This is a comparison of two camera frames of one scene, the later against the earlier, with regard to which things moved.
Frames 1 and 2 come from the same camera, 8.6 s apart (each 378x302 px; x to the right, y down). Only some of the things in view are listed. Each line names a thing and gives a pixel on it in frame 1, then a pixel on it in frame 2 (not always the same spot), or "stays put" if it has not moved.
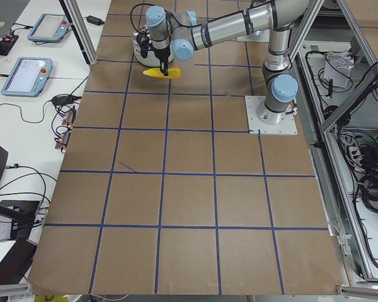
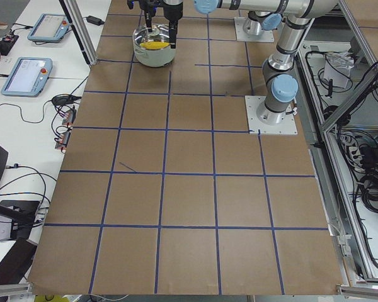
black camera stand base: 22,213 stays put
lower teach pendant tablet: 28,77 stays put
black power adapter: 96,21 stays put
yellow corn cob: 173,73 -> 154,45
